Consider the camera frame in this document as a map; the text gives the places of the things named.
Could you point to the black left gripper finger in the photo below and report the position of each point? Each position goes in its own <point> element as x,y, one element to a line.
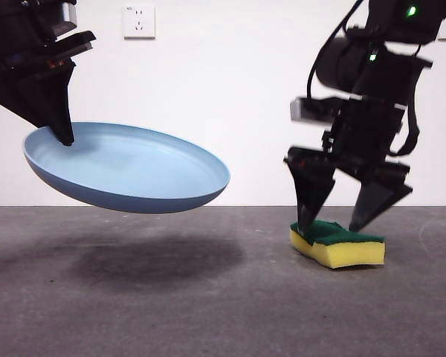
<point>57,100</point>
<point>11,96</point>

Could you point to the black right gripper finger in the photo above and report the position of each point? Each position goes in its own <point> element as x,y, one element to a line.
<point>379,201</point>
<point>312,193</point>

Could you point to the yellow sponge with green scourer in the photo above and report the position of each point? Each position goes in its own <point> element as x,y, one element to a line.
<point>342,251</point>

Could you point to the light blue round plate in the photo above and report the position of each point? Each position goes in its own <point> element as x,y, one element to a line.
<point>141,175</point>

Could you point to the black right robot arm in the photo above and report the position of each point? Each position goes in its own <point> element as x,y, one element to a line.
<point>390,41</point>

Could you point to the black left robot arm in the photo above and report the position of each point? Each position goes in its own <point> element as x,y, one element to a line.
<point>11,26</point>

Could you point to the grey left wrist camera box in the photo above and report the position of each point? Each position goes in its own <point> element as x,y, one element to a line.
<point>67,16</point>

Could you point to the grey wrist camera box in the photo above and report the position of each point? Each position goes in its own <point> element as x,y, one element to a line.
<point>67,16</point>
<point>312,109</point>

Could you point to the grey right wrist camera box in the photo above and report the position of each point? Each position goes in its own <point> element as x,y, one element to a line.
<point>312,109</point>

